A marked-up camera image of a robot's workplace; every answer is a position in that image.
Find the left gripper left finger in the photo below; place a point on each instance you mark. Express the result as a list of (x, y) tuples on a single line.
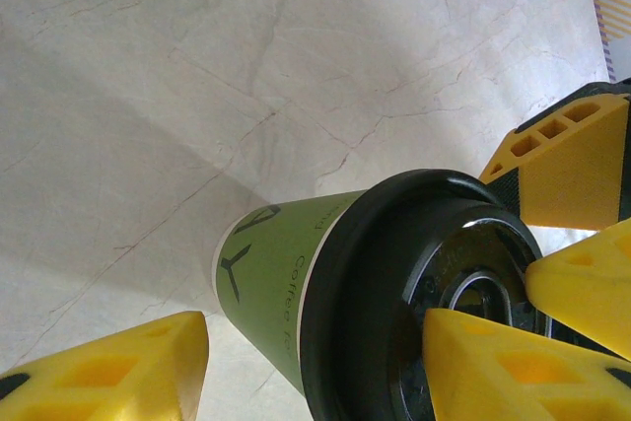
[(187, 342)]

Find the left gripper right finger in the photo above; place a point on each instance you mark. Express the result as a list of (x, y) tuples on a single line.
[(443, 367)]

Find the green paper coffee cup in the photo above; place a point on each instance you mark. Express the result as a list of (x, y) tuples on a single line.
[(261, 268)]

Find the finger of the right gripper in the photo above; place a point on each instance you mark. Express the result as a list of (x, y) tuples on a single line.
[(567, 184), (591, 293)]

